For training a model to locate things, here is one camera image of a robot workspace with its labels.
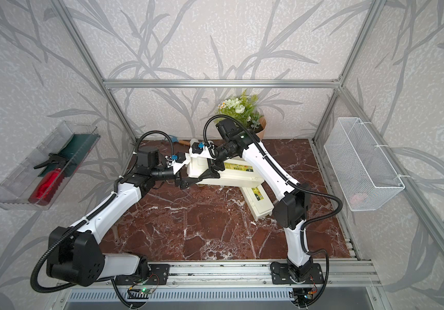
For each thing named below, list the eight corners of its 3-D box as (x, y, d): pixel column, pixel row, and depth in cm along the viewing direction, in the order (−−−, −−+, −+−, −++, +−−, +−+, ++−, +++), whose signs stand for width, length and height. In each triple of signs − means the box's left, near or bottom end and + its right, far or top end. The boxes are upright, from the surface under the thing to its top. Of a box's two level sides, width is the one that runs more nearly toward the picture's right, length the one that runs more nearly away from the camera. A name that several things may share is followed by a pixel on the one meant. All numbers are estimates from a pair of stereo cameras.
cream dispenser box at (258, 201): (254, 223, 89) (256, 215, 82) (242, 196, 98) (242, 187, 91) (272, 215, 91) (275, 207, 84) (258, 190, 100) (260, 180, 93)
